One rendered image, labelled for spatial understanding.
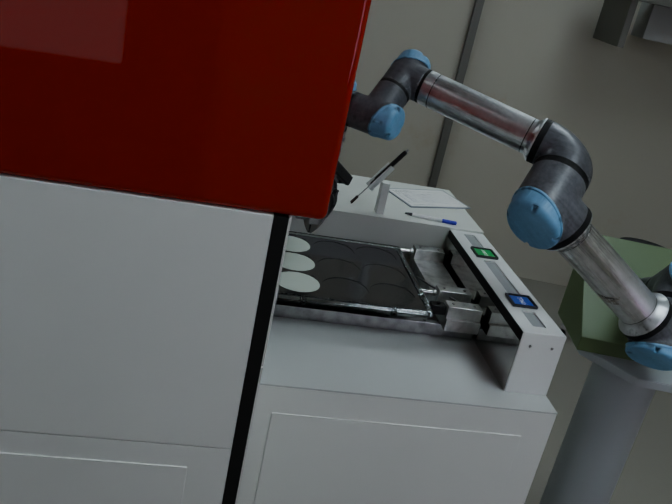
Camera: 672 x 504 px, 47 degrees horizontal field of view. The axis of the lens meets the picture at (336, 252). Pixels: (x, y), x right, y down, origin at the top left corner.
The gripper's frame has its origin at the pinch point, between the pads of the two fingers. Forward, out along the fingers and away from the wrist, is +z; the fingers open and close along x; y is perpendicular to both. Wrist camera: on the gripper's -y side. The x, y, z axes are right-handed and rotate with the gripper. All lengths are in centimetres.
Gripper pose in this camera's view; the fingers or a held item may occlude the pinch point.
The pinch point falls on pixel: (312, 226)
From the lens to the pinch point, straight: 178.1
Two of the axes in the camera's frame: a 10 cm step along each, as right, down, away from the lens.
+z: -2.1, 9.0, 3.9
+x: 8.3, 3.8, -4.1
